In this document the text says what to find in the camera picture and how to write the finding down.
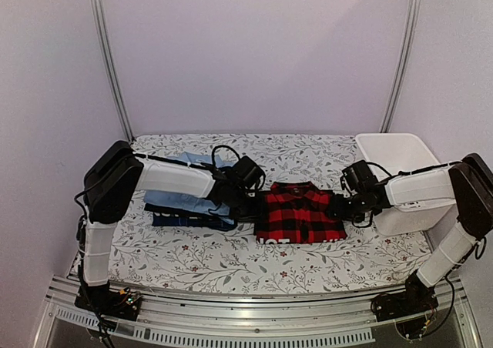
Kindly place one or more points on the left aluminium frame post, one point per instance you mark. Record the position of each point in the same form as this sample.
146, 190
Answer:
110, 68

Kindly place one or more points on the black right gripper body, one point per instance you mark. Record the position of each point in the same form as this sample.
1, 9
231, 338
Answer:
353, 211

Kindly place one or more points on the red black plaid shirt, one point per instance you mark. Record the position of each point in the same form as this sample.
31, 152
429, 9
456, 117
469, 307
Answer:
297, 213

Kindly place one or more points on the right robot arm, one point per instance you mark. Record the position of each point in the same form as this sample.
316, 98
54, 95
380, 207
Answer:
471, 181

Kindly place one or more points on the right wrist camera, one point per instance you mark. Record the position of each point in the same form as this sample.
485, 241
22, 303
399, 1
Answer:
344, 182

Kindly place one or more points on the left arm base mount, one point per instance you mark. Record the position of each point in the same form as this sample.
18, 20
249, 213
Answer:
123, 304

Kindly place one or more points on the aluminium front rail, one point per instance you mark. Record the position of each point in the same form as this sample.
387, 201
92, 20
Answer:
187, 319

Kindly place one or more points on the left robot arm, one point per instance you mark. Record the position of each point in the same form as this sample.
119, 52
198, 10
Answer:
111, 182

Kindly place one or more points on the floral patterned table mat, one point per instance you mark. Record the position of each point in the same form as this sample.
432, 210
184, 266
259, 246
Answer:
210, 261

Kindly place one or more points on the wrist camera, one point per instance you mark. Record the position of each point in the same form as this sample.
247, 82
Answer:
256, 189
344, 182

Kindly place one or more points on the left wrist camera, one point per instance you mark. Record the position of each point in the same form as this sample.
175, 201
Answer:
256, 189

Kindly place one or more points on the right aluminium frame post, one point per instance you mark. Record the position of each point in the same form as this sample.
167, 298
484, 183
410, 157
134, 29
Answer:
411, 23

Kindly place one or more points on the aluminium frame post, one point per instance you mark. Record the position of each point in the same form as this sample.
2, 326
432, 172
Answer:
411, 23
110, 68

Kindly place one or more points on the light blue shirt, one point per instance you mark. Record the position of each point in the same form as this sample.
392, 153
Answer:
187, 202

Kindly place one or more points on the white plastic basket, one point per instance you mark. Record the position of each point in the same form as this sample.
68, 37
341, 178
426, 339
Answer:
420, 192

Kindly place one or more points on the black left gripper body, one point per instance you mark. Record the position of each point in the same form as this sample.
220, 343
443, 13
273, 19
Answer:
245, 211

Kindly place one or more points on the dark navy shirt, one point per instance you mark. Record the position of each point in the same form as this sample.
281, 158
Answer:
170, 217

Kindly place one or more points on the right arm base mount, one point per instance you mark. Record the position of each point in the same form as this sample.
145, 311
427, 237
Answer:
390, 306

